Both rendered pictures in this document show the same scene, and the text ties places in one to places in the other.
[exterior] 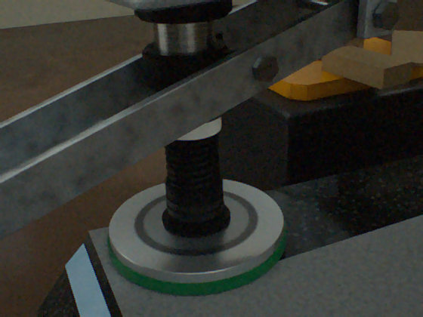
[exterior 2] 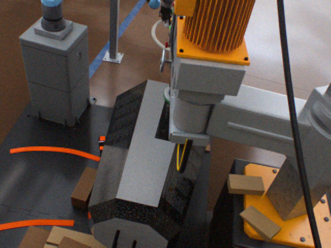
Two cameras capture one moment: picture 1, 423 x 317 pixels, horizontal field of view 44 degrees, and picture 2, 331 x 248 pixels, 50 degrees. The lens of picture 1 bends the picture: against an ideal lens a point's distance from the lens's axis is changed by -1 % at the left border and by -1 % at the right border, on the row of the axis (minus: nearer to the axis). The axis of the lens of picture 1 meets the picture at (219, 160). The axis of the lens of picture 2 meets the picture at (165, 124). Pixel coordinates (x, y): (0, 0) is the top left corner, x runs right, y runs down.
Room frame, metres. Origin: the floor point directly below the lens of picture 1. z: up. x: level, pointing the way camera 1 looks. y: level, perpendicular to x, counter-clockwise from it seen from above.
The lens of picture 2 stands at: (1.34, -1.72, 2.43)
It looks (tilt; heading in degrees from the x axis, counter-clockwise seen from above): 45 degrees down; 116
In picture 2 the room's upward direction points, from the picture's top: 10 degrees clockwise
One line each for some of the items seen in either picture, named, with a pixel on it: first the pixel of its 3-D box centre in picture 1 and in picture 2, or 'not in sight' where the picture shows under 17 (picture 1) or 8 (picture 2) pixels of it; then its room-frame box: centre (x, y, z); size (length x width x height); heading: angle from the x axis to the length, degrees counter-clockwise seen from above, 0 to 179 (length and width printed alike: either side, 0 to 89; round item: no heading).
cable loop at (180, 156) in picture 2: not in sight; (184, 145); (0.89, -0.53, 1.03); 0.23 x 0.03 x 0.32; 122
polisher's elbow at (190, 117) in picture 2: not in sight; (194, 105); (0.89, -0.53, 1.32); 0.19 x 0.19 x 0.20
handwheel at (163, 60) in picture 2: not in sight; (168, 61); (0.51, -0.13, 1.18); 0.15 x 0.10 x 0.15; 122
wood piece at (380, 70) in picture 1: (365, 66); (245, 184); (1.25, -0.37, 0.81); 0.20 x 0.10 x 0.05; 33
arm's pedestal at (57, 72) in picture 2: not in sight; (59, 73); (-0.61, -0.01, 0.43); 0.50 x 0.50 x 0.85; 18
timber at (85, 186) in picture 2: not in sight; (86, 187); (0.21, -0.59, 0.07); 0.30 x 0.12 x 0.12; 109
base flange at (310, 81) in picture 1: (320, 56); (286, 204); (1.50, -0.31, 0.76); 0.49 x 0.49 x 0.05; 25
